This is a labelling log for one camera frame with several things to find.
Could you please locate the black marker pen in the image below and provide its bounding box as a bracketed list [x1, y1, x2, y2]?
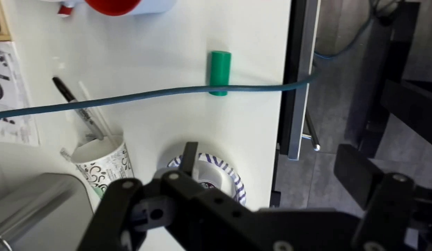
[51, 76, 107, 141]

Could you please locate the black camera stand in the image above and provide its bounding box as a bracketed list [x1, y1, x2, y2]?
[345, 0, 432, 159]

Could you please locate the wooden countertop organizer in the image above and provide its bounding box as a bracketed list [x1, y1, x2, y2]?
[0, 0, 12, 43]

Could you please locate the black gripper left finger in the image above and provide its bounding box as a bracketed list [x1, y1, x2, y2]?
[75, 141, 254, 251]

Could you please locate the printed paper sheet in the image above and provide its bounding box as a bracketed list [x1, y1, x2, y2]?
[0, 41, 41, 148]

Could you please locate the white mug red handle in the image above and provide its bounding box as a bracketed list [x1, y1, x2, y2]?
[38, 0, 86, 18]

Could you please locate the patterned white paper cup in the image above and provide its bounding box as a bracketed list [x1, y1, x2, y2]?
[59, 133, 136, 200]

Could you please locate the dark teal power cable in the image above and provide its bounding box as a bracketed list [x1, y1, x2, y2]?
[0, 0, 405, 122]

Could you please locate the green cylindrical block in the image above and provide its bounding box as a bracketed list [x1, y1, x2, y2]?
[204, 49, 232, 98]

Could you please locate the blue and white bowl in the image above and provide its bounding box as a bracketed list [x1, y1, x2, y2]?
[165, 151, 249, 208]

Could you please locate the silver toaster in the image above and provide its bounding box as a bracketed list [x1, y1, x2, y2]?
[0, 172, 94, 251]

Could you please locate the red and white bowl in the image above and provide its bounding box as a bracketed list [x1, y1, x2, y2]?
[83, 0, 175, 18]

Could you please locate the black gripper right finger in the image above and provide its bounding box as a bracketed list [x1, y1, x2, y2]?
[332, 144, 432, 251]

